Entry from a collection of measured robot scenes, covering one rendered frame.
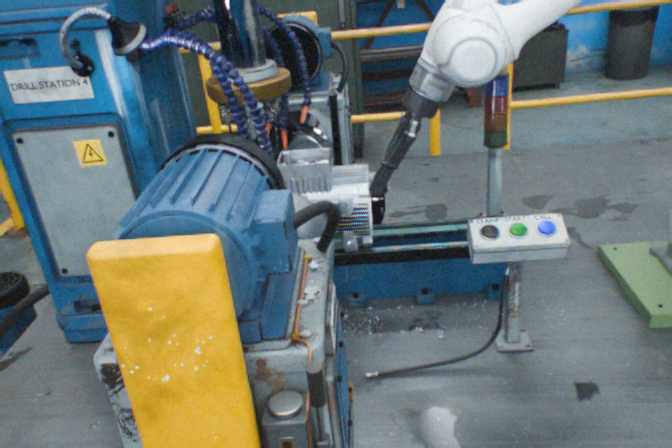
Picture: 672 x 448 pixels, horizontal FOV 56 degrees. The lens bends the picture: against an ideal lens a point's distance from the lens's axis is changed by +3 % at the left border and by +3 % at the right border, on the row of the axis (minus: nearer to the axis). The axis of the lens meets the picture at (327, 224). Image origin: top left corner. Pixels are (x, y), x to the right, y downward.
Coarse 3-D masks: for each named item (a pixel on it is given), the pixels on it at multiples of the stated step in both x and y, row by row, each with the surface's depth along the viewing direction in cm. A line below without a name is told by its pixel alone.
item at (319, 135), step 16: (288, 112) 167; (320, 112) 173; (272, 128) 159; (288, 128) 159; (304, 128) 159; (320, 128) 161; (272, 144) 161; (288, 144) 160; (304, 144) 160; (320, 144) 160
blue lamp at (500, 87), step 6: (498, 78) 157; (504, 78) 157; (486, 84) 160; (492, 84) 158; (498, 84) 158; (504, 84) 158; (486, 90) 160; (492, 90) 159; (498, 90) 158; (504, 90) 159; (492, 96) 159; (498, 96) 159
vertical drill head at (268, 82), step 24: (216, 0) 123; (240, 0) 122; (216, 24) 126; (240, 24) 123; (240, 48) 125; (264, 48) 130; (240, 72) 126; (264, 72) 127; (288, 72) 132; (216, 96) 127; (240, 96) 125; (264, 96) 126
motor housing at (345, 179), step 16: (336, 176) 138; (352, 176) 138; (320, 192) 138; (336, 192) 137; (352, 192) 137; (368, 192) 151; (368, 208) 136; (352, 224) 137; (368, 224) 137; (336, 240) 139
